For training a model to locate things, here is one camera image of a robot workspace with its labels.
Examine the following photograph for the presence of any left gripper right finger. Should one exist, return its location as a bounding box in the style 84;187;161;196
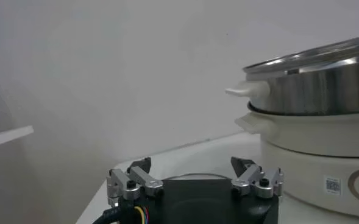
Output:
230;156;285;199

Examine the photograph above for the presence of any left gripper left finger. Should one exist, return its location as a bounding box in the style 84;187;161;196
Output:
105;156;165;208

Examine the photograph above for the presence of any cream electric cooker pot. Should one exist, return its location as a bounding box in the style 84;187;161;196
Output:
234;111;359;220

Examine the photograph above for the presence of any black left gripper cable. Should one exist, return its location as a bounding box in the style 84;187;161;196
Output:
92;206;121;224

